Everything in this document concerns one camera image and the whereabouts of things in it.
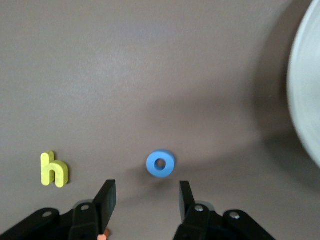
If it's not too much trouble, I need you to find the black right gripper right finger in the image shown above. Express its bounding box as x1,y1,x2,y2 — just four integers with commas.
172,181,276,240

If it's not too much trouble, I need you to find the beige brown plate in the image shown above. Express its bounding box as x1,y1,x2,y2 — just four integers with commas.
286,0,320,169

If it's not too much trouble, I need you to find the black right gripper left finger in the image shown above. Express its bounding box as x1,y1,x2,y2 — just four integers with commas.
0,179,117,240

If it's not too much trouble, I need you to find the yellow foam letter h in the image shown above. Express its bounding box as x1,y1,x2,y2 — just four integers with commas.
40,150,70,189

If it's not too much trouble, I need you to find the orange foam letter f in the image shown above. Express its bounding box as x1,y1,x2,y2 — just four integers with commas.
97,228,111,240

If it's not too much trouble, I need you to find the blue foam letter o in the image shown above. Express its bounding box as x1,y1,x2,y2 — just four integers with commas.
146,149,175,179

